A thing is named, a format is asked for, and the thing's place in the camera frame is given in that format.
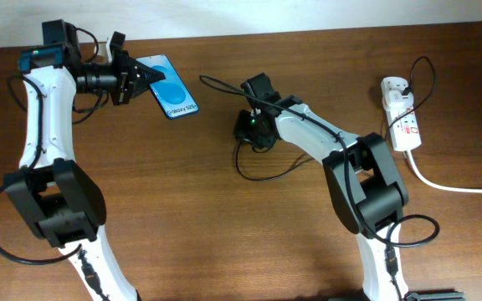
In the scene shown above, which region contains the white power strip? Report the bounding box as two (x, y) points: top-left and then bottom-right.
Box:
(381, 77), (422, 152)

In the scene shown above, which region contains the blue screen smartphone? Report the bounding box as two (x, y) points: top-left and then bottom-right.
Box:
(137, 54), (199, 120)

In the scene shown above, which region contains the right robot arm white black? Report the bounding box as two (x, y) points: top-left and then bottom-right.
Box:
(234, 74), (464, 301)

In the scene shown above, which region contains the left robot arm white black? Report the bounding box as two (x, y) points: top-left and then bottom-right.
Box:
(3, 19), (165, 300)

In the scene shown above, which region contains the white usb charger plug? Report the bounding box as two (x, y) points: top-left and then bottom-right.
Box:
(382, 90), (414, 111)

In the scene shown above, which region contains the white power strip cord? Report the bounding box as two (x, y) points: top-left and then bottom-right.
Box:
(403, 149), (482, 196)

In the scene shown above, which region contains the black charger cable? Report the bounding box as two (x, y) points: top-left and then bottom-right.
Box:
(234, 56), (438, 182)

